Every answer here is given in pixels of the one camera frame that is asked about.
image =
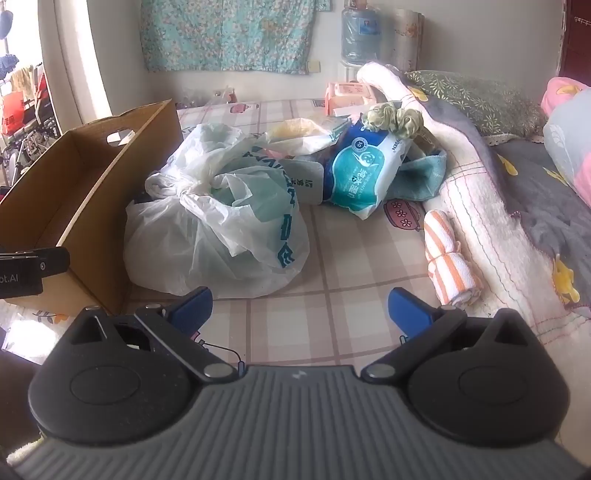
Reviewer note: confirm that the clear plastic snack bag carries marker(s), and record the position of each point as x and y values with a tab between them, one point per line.
295	131

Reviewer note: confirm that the orange striped towel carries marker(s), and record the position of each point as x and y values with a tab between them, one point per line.
448	258

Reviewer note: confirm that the blue knitted cloth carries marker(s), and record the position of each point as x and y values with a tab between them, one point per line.
7	64

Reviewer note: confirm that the teal floral wall cloth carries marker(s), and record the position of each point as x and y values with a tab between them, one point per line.
231	32

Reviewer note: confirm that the checked bed sheet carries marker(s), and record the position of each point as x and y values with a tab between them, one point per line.
346	277

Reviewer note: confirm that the pink wet wipes pack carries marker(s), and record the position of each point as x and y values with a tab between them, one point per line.
351	94

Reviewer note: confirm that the green cloth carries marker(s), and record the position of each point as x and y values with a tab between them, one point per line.
406	121

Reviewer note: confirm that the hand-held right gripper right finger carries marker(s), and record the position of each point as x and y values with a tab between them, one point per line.
408	311

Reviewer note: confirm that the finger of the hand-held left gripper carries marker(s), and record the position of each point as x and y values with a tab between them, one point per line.
42	262

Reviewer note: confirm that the white water dispenser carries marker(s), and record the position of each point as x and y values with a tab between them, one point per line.
351	73

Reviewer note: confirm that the dark red door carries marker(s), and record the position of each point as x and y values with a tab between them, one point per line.
577	50

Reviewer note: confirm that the pink and grey quilt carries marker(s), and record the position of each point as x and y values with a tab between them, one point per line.
570	143

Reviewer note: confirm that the green leaf print pillow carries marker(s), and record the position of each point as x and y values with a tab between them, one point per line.
475	101

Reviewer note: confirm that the teal knitted towel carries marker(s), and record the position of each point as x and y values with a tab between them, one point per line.
425	175

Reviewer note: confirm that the white plastic bag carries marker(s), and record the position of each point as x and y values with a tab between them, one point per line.
207	249

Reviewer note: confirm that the white and grey quilt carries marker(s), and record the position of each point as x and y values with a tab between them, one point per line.
485	207

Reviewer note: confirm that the dark hanging object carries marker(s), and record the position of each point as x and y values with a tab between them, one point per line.
5	25

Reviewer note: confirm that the pink pillow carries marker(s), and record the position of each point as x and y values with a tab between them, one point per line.
565	90

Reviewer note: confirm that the blue water jug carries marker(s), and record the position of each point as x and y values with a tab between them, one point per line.
362	34

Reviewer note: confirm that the blue wet wipes pack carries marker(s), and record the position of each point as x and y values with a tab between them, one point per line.
360	175

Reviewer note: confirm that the wall socket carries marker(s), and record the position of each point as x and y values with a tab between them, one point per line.
314	66

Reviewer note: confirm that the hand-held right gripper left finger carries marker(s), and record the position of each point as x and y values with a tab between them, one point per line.
194	307

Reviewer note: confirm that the patterned rolled mat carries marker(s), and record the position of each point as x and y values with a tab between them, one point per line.
408	41

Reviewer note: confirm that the clothes drying rack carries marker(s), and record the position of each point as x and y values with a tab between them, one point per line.
32	134

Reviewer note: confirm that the red cloth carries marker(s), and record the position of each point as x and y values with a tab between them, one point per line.
11	110

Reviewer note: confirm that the brown cardboard box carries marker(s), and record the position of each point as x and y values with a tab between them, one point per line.
92	207

